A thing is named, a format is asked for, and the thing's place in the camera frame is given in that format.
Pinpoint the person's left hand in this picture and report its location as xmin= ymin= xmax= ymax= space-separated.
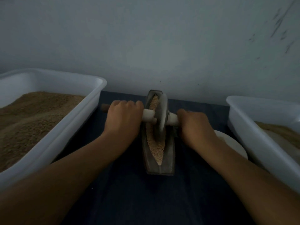
xmin=101 ymin=100 xmax=144 ymax=147

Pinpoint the person's right hand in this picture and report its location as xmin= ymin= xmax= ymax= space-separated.
xmin=177 ymin=109 xmax=218 ymax=150

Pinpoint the metal grinding wheel with handle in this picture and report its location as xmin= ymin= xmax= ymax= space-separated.
xmin=100 ymin=93 xmax=180 ymax=140

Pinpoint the boat-shaped metal grinding trough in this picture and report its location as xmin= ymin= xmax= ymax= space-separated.
xmin=142 ymin=89 xmax=176 ymax=176

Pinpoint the large brown grain heap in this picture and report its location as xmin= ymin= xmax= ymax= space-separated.
xmin=254 ymin=121 xmax=300 ymax=149
xmin=0 ymin=92 xmax=86 ymax=173

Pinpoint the person's right forearm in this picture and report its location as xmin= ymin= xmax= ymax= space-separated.
xmin=199 ymin=139 xmax=300 ymax=225

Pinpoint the person's left forearm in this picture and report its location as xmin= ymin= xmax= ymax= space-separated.
xmin=0 ymin=134 xmax=126 ymax=225

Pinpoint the white round plate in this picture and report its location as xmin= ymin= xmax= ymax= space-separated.
xmin=214 ymin=130 xmax=248 ymax=160

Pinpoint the white plastic tub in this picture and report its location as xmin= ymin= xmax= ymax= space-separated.
xmin=226 ymin=95 xmax=300 ymax=194
xmin=0 ymin=68 xmax=108 ymax=190

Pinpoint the dark blue table cloth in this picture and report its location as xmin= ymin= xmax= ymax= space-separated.
xmin=58 ymin=90 xmax=256 ymax=225

